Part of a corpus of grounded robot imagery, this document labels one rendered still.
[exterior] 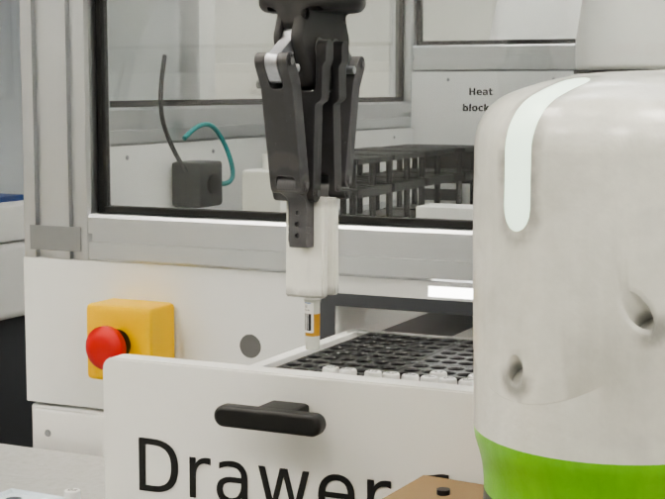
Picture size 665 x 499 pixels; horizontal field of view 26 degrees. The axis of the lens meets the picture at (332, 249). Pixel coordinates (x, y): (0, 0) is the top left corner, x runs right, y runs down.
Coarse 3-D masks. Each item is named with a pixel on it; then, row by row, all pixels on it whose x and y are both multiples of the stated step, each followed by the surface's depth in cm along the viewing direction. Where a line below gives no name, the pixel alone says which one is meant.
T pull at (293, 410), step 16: (224, 416) 90; (240, 416) 90; (256, 416) 89; (272, 416) 89; (288, 416) 88; (304, 416) 88; (320, 416) 88; (272, 432) 89; (288, 432) 88; (304, 432) 88; (320, 432) 88
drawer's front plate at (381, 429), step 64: (128, 384) 98; (192, 384) 95; (256, 384) 93; (320, 384) 91; (384, 384) 89; (448, 384) 89; (128, 448) 98; (192, 448) 96; (256, 448) 94; (320, 448) 92; (384, 448) 90; (448, 448) 88
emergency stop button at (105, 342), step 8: (96, 328) 131; (104, 328) 131; (112, 328) 131; (88, 336) 131; (96, 336) 131; (104, 336) 130; (112, 336) 130; (120, 336) 130; (88, 344) 131; (96, 344) 130; (104, 344) 130; (112, 344) 130; (120, 344) 130; (88, 352) 131; (96, 352) 131; (104, 352) 130; (112, 352) 130; (120, 352) 130; (96, 360) 131; (104, 360) 130
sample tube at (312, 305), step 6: (306, 300) 103; (312, 300) 104; (318, 300) 103; (306, 306) 103; (312, 306) 102; (318, 306) 103; (306, 312) 103; (312, 312) 102; (318, 312) 103; (306, 318) 103; (312, 318) 103; (318, 318) 103; (306, 324) 103; (312, 324) 103; (318, 324) 103; (306, 330) 103; (312, 330) 103; (318, 330) 103; (306, 336) 103; (312, 336) 103; (318, 336) 103; (306, 342) 103; (312, 342) 103; (318, 342) 103; (306, 348) 103; (312, 348) 103; (318, 348) 103
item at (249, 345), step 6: (246, 336) 132; (252, 336) 132; (240, 342) 132; (246, 342) 132; (252, 342) 132; (258, 342) 132; (240, 348) 132; (246, 348) 132; (252, 348) 132; (258, 348) 132; (246, 354) 132; (252, 354) 132
